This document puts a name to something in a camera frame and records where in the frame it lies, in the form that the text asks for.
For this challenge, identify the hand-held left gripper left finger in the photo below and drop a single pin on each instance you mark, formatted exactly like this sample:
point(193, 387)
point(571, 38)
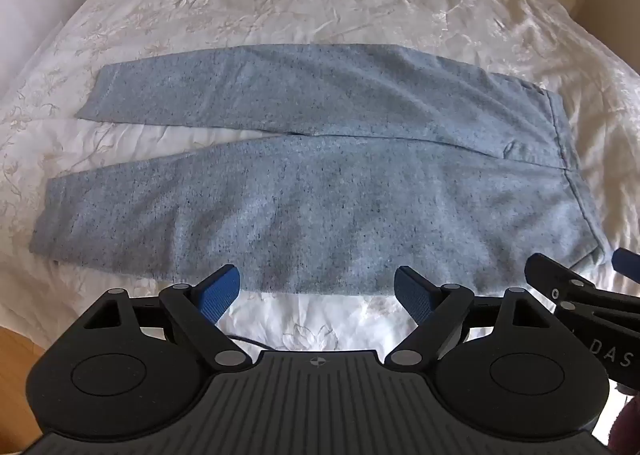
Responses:
point(222, 291)

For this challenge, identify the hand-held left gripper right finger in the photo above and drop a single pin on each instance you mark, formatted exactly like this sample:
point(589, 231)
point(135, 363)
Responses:
point(412, 292)

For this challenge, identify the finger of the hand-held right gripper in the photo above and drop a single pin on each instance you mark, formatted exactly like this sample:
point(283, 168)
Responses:
point(546, 268)
point(629, 265)

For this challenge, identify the blue-grey speckled pants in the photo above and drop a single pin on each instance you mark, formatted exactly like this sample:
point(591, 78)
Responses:
point(320, 185)

